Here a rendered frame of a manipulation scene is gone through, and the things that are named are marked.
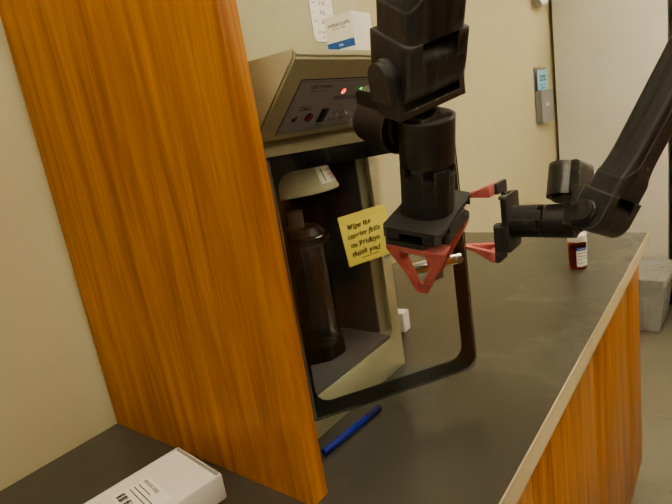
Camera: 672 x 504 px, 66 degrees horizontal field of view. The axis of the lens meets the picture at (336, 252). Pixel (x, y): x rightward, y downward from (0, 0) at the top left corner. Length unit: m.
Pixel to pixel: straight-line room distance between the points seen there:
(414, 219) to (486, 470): 0.38
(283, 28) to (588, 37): 3.00
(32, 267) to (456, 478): 0.76
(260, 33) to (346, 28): 0.13
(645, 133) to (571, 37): 2.84
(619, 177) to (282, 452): 0.62
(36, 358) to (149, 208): 0.40
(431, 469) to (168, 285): 0.45
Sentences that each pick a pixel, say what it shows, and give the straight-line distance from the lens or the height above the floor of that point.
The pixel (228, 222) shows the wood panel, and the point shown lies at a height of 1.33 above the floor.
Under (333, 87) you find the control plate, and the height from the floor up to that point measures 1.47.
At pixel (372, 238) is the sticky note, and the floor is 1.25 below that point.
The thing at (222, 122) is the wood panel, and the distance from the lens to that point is 0.61.
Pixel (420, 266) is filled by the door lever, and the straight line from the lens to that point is 0.75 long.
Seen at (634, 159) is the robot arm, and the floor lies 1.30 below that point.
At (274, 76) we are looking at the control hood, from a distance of 0.66.
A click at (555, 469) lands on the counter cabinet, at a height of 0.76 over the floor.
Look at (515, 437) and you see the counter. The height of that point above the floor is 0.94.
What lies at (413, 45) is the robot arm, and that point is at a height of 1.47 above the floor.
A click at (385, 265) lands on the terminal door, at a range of 0.78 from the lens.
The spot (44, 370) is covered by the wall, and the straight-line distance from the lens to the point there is 1.06.
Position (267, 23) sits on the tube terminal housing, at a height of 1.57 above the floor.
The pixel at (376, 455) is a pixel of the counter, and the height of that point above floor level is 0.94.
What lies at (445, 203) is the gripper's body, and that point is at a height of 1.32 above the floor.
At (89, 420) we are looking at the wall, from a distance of 1.12.
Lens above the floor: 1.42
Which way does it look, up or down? 14 degrees down
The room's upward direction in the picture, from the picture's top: 9 degrees counter-clockwise
